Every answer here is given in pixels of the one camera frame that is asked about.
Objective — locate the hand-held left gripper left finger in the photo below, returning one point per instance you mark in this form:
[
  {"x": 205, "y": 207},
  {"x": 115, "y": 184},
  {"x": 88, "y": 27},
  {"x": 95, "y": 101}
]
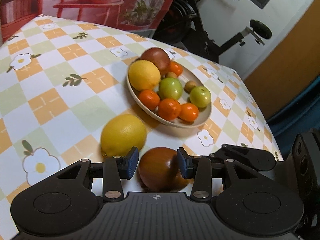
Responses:
[{"x": 132, "y": 163}]

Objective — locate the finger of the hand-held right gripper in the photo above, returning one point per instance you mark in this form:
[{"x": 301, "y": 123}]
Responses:
[{"x": 250, "y": 156}]

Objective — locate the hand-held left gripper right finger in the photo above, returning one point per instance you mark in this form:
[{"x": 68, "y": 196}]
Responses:
[{"x": 182, "y": 163}]

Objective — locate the red apple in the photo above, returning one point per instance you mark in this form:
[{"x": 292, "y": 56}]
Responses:
[
  {"x": 160, "y": 170},
  {"x": 156, "y": 58}
]

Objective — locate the large yellow lemon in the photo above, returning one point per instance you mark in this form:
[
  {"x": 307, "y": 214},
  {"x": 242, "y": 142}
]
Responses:
[
  {"x": 123, "y": 135},
  {"x": 144, "y": 75}
]

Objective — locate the beige round plate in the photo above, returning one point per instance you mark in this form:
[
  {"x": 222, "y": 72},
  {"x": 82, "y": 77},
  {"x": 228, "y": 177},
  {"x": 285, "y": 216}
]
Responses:
[{"x": 200, "y": 120}]

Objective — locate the orange tangerine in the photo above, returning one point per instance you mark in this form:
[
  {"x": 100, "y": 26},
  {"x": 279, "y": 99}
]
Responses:
[
  {"x": 149, "y": 99},
  {"x": 169, "y": 108},
  {"x": 189, "y": 111},
  {"x": 176, "y": 68}
]

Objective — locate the yellow-green apple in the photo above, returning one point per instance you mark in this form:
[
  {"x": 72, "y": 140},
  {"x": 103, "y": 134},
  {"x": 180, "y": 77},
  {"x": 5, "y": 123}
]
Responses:
[{"x": 200, "y": 96}]

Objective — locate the green apple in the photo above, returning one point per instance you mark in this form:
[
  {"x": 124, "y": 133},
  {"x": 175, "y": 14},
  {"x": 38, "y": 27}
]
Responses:
[{"x": 170, "y": 87}]

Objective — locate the small brown longan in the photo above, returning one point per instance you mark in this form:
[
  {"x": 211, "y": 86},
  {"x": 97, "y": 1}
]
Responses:
[
  {"x": 171, "y": 75},
  {"x": 190, "y": 85}
]

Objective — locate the dark blue cloth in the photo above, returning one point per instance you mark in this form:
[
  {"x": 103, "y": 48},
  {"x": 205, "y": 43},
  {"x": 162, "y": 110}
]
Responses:
[{"x": 300, "y": 110}]

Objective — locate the brown wooden panel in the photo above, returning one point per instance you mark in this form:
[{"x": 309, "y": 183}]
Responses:
[{"x": 287, "y": 67}]

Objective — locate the checkered floral tablecloth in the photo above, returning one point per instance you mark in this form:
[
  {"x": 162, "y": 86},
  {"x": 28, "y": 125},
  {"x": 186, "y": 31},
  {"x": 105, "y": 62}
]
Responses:
[{"x": 62, "y": 92}]

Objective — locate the black exercise bike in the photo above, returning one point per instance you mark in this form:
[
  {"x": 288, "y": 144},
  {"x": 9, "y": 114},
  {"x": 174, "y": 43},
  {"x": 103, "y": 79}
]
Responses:
[{"x": 200, "y": 25}]

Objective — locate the printed backdrop cloth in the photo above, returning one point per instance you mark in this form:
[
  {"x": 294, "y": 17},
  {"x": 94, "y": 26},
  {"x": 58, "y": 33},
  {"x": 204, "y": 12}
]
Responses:
[{"x": 112, "y": 0}]

